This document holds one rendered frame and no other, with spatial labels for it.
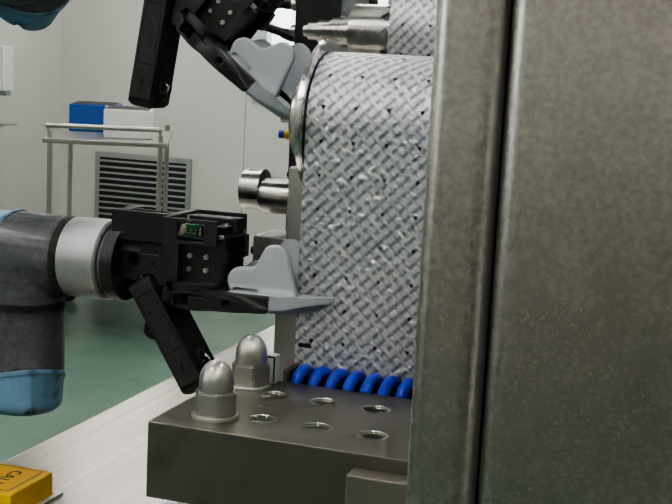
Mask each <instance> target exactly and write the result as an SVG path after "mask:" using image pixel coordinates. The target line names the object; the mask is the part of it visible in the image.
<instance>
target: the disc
mask: <svg viewBox="0 0 672 504"><path fill-rule="evenodd" d="M329 52H344V51H343V49H342V48H341V46H340V45H339V44H338V43H337V42H336V41H335V40H333V39H324V40H322V41H321V42H319V43H318V44H317V46H316V47H315V48H314V49H313V51H312V53H311V54H310V56H309V58H308V61H307V63H306V66H305V69H304V72H303V75H302V79H301V83H300V87H299V92H298V98H297V106H296V116H295V153H296V162H297V169H298V173H299V177H300V181H301V184H302V186H303V168H304V147H305V126H306V112H307V104H308V98H309V92H310V88H311V84H312V80H313V77H314V74H315V71H316V69H317V67H318V65H319V63H320V61H321V59H322V58H323V57H324V56H325V55H326V54H327V53H329Z"/></svg>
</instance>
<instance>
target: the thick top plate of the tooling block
mask: <svg viewBox="0 0 672 504"><path fill-rule="evenodd" d="M235 392H236V394H237V397H236V411H237V412H238V413H239V418H238V419H237V420H236V421H233V422H229V423H205V422H200V421H197V420H194V419H193V418H192V417H191V412H192V411H193V410H194V409H195V395H194V396H192V397H191V398H189V399H187V400H185V401H184V402H182V403H180V404H178V405H176V406H175V407H173V408H171V409H169V410H167V411H166V412H164V413H162V414H160V415H159V416H157V417H155V418H153V419H151V420H150V421H148V444H147V478H146V496H147V497H152V498H158V499H164V500H169V501H175V502H181V503H187V504H345V492H346V476H347V474H348V473H349V472H350V471H351V470H352V469H354V468H355V467H358V468H364V469H370V470H377V471H383V472H389V473H396V474H402V475H407V471H408V455H409V439H410V423H411V407H412V399H406V398H399V397H392V396H385V395H377V394H370V393H363V392H356V391H348V390H341V389H334V388H327V387H320V386H312V385H305V384H298V383H291V382H283V381H278V382H276V383H272V388H271V389H270V390H267V391H263V392H242V391H237V390H235Z"/></svg>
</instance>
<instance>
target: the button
mask: <svg viewBox="0 0 672 504"><path fill-rule="evenodd" d="M52 481H53V474H52V472H50V471H44V470H38V469H32V468H27V467H21V466H15V465H9V464H3V463H0V504H37V503H38V502H40V501H42V500H43V499H45V498H47V497H48V496H50V495H52Z"/></svg>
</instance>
